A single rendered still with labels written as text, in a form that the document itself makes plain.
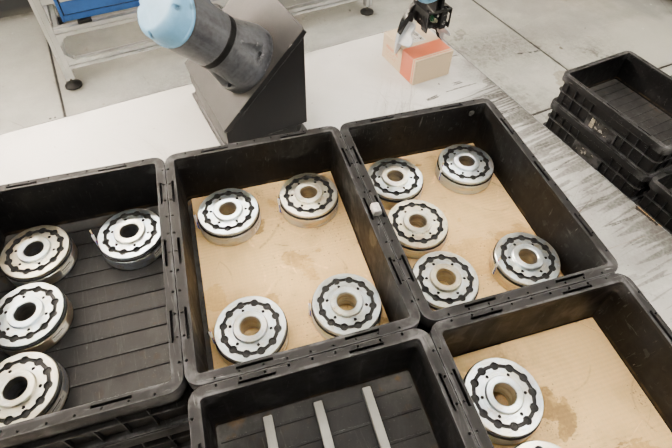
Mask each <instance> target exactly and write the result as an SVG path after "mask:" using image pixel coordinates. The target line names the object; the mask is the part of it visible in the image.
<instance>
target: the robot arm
mask: <svg viewBox="0 0 672 448"><path fill-rule="evenodd" d="M139 3H140V6H139V7H138V10H137V17H138V23H139V26H140V28H141V30H142V32H143V33H144V34H145V35H146V36H147V37H149V38H150V39H152V40H153V41H154V42H155V43H157V44H158V45H160V46H162V47H164V48H168V49H170V50H172V51H174V52H175V53H177V54H179V55H181V56H183V57H185V58H187V59H189V60H190V61H192V62H194V63H196V64H198V65H200V66H202V67H204V68H205V69H207V70H208V71H209V72H210V73H211V75H212V76H213V77H214V78H215V79H216V80H217V81H218V82H219V83H220V84H221V85H222V86H223V87H224V88H225V89H227V90H229V91H231V92H233V93H244V92H246V91H248V90H250V89H252V88H253V87H254V86H255V85H256V84H257V83H258V82H259V81H260V80H261V79H262V77H263V76H264V74H265V73H266V71H267V69H268V67H269V65H270V62H271V59H272V54H273V40H272V37H271V35H270V33H269V32H268V31H267V30H266V29H264V28H263V27H262V26H260V25H258V24H256V23H252V22H248V21H244V20H240V19H236V18H233V17H231V16H230V15H228V14H227V13H225V12H224V11H222V10H221V9H219V8H218V7H216V6H215V5H214V4H212V2H211V1H210V0H139ZM452 9H453V8H452V7H451V6H449V5H448V4H447V3H446V2H445V0H413V2H412V3H411V5H410V6H409V8H408V10H407V11H406V12H405V13H404V15H403V16H402V18H401V20H400V23H399V26H398V30H397V35H396V39H395V46H394V53H395V54H397V52H398V51H399V49H400V48H401V45H403V46H406V47H408V48H409V47H411V46H412V44H413V37H412V34H413V32H414V30H415V28H416V24H415V23H413V18H414V20H415V21H417V23H418V24H419V25H421V30H422V31H423V32H424V33H427V30H428V29H431V28H432V29H435V30H436V35H437V37H438V38H440V39H441V40H443V36H444V34H446V35H448V36H450V35H451V34H450V32H449V31H448V29H447V28H446V27H445V26H447V27H449V24H450V19H451V14H452ZM448 12H449V13H450V15H449V20H448V22H447V21H446V20H447V15H448Z"/></svg>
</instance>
